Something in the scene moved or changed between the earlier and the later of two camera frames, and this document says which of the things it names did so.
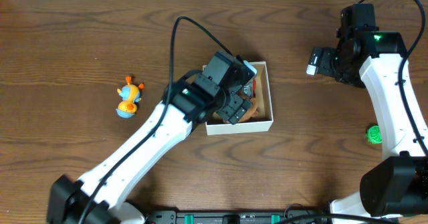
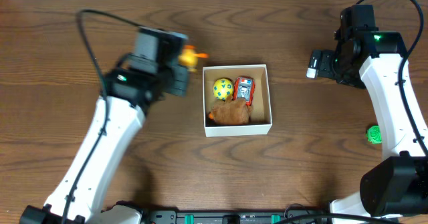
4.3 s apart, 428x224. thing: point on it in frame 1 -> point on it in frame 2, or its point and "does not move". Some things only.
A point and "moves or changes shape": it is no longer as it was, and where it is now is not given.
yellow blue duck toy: (131, 95) moves or changes shape
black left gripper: (239, 107) -> (180, 73)
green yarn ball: (374, 134) does not move
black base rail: (225, 216) does not move
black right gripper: (328, 54) does not move
